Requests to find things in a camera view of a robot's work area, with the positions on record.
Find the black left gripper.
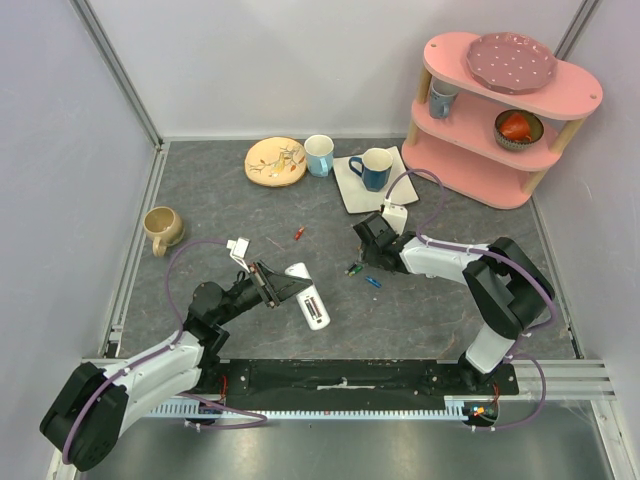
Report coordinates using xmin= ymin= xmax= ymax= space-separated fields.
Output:
xmin=215 ymin=259 xmax=312 ymax=325

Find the black battery with orange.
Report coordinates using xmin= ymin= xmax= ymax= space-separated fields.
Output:
xmin=305 ymin=297 xmax=322 ymax=319

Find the white remote control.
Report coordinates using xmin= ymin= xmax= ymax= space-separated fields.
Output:
xmin=285 ymin=262 xmax=330 ymax=331

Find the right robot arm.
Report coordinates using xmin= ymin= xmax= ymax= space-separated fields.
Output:
xmin=354 ymin=213 xmax=557 ymax=394

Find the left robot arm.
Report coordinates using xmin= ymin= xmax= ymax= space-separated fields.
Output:
xmin=39 ymin=262 xmax=313 ymax=471

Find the blue battery lower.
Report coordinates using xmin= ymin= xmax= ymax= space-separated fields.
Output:
xmin=365 ymin=276 xmax=382 ymax=288

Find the white square plate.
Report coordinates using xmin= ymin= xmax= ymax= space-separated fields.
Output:
xmin=332 ymin=145 xmax=420 ymax=215

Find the dark blue mug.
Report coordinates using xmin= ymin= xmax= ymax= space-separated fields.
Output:
xmin=348 ymin=148 xmax=394 ymax=192

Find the light blue mug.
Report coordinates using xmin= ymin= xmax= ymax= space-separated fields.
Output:
xmin=304 ymin=134 xmax=334 ymax=177

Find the beige floral plate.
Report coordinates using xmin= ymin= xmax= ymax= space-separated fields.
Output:
xmin=244 ymin=137 xmax=307 ymax=188

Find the beige mug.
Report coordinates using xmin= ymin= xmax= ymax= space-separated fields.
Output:
xmin=143 ymin=206 xmax=185 ymax=257

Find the pink three-tier shelf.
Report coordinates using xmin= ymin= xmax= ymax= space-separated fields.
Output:
xmin=402 ymin=32 xmax=603 ymax=209

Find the blue grey mug on shelf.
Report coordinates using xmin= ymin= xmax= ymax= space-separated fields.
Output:
xmin=428 ymin=79 xmax=459 ymax=119

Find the red cup in bowl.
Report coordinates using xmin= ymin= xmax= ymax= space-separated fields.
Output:
xmin=499 ymin=112 xmax=532 ymax=142

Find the dark patterned bowl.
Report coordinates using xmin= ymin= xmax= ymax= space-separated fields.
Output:
xmin=494 ymin=109 xmax=544 ymax=152

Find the purple dotted plate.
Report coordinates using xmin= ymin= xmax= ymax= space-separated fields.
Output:
xmin=466 ymin=32 xmax=557 ymax=95

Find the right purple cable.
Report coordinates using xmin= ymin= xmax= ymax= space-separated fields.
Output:
xmin=385 ymin=168 xmax=559 ymax=434

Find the purple cable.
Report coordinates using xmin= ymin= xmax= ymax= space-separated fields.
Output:
xmin=60 ymin=238 xmax=269 ymax=466
xmin=385 ymin=168 xmax=559 ymax=434

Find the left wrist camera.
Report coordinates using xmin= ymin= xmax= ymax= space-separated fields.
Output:
xmin=226 ymin=237 xmax=250 ymax=272

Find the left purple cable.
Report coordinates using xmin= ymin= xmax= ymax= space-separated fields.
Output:
xmin=60 ymin=238 xmax=269 ymax=466

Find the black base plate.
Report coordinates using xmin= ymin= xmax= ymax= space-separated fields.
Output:
xmin=188 ymin=359 xmax=519 ymax=397

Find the slotted cable duct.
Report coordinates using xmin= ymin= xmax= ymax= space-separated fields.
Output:
xmin=146 ymin=397 xmax=498 ymax=423

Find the aluminium frame rail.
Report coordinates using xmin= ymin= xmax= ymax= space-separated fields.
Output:
xmin=70 ymin=0 xmax=164 ymax=150

